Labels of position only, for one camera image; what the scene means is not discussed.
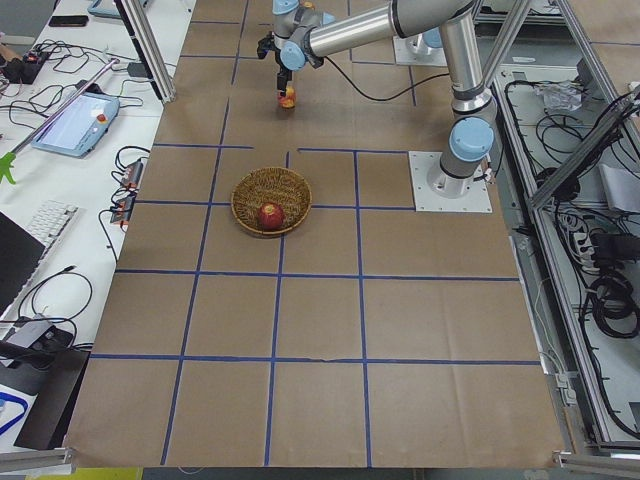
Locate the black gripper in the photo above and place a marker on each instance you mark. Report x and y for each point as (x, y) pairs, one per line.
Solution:
(283, 78)

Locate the red yellow apple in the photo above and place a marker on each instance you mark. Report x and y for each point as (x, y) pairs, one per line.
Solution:
(287, 99)

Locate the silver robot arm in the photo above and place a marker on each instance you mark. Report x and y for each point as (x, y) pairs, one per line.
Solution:
(427, 43)
(304, 35)

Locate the wicker basket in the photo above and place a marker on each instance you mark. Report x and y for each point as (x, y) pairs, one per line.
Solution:
(271, 184)

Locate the dark red apple in basket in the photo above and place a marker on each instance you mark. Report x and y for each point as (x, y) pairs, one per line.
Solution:
(270, 216)

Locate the teach pendant tablet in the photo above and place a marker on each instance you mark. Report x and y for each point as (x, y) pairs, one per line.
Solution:
(78, 130)

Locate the black smartphone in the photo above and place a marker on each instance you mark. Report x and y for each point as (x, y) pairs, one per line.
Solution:
(68, 21)

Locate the white keyboard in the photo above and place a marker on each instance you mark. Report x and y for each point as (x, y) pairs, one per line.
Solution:
(45, 230)

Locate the reacher grabber stick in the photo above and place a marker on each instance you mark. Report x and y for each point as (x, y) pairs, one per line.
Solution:
(8, 158)

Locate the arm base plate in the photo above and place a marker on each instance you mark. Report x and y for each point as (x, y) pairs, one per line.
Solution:
(435, 191)
(403, 55)

